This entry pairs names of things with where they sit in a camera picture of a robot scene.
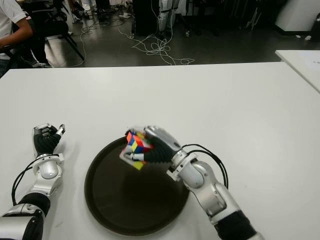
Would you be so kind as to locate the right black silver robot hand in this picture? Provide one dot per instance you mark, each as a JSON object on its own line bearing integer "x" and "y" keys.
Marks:
{"x": 162, "y": 147}

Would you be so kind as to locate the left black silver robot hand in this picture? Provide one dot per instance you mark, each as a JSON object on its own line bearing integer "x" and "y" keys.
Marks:
{"x": 46, "y": 141}

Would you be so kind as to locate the multicoloured Rubik's cube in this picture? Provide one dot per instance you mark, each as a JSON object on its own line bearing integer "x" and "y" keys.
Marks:
{"x": 136, "y": 146}

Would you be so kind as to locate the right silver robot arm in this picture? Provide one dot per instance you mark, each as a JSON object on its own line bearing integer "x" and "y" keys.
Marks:
{"x": 200, "y": 175}

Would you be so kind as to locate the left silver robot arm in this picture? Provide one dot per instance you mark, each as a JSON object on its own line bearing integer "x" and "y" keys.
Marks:
{"x": 48, "y": 170}

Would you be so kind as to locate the dark brown round plate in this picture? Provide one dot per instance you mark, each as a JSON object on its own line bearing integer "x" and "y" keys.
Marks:
{"x": 130, "y": 200}

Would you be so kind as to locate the black office chair armrest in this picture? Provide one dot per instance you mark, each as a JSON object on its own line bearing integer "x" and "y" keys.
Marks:
{"x": 8, "y": 50}

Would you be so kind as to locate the person in black clothes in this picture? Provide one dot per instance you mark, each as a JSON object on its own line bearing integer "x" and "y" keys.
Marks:
{"x": 37, "y": 40}

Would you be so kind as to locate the black chair with angled legs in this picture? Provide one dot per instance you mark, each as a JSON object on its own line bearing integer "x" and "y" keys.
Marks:
{"x": 58, "y": 26}

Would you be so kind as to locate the silver humanoid robot legs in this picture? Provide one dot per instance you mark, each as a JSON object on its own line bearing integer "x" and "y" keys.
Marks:
{"x": 165, "y": 20}

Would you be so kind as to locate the person in white shirt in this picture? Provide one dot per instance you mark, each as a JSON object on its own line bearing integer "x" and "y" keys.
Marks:
{"x": 10, "y": 15}

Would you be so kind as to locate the black cabinet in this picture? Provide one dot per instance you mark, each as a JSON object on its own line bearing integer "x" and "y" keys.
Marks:
{"x": 145, "y": 16}

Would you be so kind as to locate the white power strip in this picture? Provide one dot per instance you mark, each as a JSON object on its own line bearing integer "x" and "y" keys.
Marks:
{"x": 125, "y": 16}

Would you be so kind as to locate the black wheeled cart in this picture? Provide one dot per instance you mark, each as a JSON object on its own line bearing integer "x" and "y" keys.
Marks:
{"x": 210, "y": 15}

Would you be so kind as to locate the silver folded stand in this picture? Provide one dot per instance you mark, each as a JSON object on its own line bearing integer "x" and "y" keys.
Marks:
{"x": 252, "y": 17}

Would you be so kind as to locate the white side table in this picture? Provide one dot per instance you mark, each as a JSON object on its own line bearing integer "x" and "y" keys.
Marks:
{"x": 297, "y": 65}

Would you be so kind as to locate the white pillar base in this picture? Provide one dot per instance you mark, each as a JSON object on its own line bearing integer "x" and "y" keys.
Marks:
{"x": 295, "y": 12}

